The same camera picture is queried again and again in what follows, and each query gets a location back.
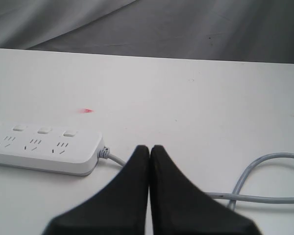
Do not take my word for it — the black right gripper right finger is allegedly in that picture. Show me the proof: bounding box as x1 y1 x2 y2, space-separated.
149 145 261 235

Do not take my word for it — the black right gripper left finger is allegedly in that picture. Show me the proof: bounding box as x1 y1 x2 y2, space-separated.
43 145 149 235

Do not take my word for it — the white five-outlet power strip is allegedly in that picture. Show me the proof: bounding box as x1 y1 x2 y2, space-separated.
0 121 104 176

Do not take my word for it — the red paint mark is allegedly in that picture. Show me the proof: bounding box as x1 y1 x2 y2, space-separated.
78 108 93 114

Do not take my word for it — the grey backdrop cloth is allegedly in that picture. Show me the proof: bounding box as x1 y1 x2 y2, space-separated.
0 0 294 64

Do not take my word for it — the grey power cord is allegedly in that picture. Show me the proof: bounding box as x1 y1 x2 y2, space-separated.
99 146 294 209

